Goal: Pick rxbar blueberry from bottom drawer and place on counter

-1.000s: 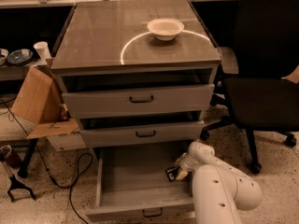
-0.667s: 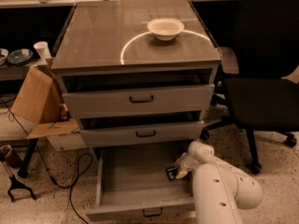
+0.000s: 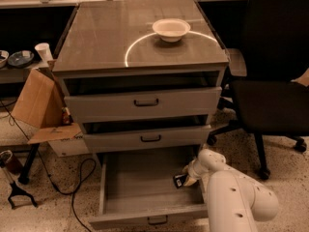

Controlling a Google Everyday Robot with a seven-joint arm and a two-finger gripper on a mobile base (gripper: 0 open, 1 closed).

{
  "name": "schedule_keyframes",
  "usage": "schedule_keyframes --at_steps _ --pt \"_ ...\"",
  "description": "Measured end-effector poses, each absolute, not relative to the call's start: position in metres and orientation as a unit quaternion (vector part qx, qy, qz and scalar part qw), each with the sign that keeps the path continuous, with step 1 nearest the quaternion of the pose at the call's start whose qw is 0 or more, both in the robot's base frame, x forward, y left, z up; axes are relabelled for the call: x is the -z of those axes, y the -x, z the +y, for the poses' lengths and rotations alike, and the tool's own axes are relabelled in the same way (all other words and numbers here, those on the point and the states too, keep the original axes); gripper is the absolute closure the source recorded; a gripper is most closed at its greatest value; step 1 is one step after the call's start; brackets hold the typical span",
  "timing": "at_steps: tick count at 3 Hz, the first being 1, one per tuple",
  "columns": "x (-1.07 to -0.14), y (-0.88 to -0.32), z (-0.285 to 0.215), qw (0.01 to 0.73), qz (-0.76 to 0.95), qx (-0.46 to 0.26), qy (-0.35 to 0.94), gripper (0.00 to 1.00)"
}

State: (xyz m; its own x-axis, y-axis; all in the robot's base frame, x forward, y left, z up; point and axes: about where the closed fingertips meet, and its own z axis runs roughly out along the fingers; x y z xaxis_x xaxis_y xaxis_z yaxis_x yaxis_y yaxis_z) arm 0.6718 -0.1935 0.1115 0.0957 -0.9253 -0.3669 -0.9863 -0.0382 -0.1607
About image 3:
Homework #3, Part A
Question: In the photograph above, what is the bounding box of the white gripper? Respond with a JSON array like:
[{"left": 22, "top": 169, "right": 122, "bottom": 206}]
[{"left": 182, "top": 159, "right": 205, "bottom": 188}]

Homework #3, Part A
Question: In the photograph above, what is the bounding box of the dark rxbar blueberry wrapper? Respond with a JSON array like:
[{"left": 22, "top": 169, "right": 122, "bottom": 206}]
[{"left": 173, "top": 174, "right": 187, "bottom": 189}]

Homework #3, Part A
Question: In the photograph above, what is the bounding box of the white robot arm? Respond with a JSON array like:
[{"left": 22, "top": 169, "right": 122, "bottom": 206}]
[{"left": 183, "top": 149, "right": 279, "bottom": 232}]

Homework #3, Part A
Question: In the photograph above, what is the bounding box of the grey middle drawer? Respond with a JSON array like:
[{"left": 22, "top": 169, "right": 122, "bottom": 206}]
[{"left": 84, "top": 115, "right": 211, "bottom": 153}]

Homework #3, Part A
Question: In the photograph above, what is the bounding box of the grey drawer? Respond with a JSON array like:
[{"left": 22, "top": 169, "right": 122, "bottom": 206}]
[
  {"left": 84, "top": 115, "right": 211, "bottom": 153},
  {"left": 90, "top": 146, "right": 208, "bottom": 230},
  {"left": 60, "top": 70, "right": 222, "bottom": 123}
]

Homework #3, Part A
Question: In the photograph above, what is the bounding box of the grey bottom drawer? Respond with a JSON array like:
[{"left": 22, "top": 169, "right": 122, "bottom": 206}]
[{"left": 90, "top": 146, "right": 208, "bottom": 230}]

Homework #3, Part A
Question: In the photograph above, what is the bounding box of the grey top drawer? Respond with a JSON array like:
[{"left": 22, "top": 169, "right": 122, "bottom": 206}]
[{"left": 60, "top": 70, "right": 222, "bottom": 123}]

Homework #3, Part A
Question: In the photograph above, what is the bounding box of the grey drawer cabinet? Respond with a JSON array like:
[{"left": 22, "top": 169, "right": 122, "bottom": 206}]
[{"left": 52, "top": 0, "right": 230, "bottom": 161}]

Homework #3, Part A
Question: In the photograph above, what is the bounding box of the black office chair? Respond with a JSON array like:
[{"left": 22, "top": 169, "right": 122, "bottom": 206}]
[{"left": 207, "top": 0, "right": 309, "bottom": 180}]

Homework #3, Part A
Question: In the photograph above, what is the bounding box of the white paper bowl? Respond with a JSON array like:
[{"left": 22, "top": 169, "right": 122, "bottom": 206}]
[{"left": 153, "top": 18, "right": 190, "bottom": 43}]

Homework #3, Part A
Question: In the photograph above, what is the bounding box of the brown cardboard box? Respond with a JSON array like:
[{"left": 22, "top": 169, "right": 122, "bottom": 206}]
[{"left": 12, "top": 66, "right": 89, "bottom": 157}]

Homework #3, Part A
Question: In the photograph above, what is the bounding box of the black table leg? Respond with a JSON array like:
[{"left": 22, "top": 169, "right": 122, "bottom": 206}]
[{"left": 18, "top": 143, "right": 40, "bottom": 185}]

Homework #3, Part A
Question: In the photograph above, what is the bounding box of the black grabber tool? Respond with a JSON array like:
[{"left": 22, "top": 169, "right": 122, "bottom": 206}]
[{"left": 0, "top": 159, "right": 39, "bottom": 210}]

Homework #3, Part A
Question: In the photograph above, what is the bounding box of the brown cup on floor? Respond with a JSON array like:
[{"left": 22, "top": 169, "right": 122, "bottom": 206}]
[{"left": 0, "top": 150, "right": 23, "bottom": 175}]

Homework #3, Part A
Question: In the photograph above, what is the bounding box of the white paper cup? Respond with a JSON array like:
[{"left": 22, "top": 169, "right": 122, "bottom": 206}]
[{"left": 35, "top": 43, "right": 53, "bottom": 62}]

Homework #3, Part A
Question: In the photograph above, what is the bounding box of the dark blue plate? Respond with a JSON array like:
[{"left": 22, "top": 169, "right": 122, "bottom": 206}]
[{"left": 8, "top": 50, "right": 34, "bottom": 69}]

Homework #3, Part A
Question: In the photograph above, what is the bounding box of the grey low shelf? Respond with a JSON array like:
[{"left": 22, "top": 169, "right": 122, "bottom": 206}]
[{"left": 0, "top": 62, "right": 48, "bottom": 84}]

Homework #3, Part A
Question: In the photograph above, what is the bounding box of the white bowl at left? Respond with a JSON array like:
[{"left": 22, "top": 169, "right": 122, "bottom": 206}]
[{"left": 0, "top": 50, "right": 9, "bottom": 69}]

